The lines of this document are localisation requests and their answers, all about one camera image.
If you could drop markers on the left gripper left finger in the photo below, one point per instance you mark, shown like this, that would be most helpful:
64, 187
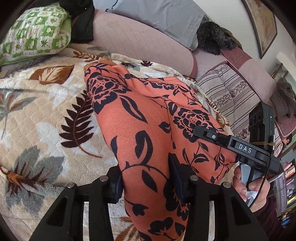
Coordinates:
64, 219

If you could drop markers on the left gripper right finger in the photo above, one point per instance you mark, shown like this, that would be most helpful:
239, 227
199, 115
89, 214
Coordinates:
216, 212

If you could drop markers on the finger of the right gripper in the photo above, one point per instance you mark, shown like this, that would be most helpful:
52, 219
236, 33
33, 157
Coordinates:
211, 136

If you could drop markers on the orange floral garment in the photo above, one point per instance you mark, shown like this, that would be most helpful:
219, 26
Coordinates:
145, 121

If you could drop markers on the striped floral cushion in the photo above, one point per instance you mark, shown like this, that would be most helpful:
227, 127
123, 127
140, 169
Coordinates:
232, 95

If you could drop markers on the brown draped garment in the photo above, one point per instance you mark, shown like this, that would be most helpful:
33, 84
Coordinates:
285, 99

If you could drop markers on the pink sofa backrest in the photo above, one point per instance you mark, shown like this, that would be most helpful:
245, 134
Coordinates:
264, 86

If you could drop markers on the leaf pattern blanket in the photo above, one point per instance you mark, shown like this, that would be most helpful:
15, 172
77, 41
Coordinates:
49, 133

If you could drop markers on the dark fur garment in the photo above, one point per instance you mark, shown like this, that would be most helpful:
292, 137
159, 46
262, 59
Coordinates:
212, 38

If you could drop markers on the grey pillow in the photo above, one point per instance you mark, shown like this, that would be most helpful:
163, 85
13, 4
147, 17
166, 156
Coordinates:
179, 19

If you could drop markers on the pink quilted sofa cushion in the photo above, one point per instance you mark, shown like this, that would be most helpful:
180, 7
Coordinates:
134, 39

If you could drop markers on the framed horse painting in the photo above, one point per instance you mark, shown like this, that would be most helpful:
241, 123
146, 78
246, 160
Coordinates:
264, 24

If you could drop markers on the black garment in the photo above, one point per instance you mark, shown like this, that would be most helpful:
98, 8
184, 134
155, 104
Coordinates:
82, 16

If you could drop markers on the green patterned pillow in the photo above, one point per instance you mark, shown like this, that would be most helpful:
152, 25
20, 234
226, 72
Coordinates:
38, 32

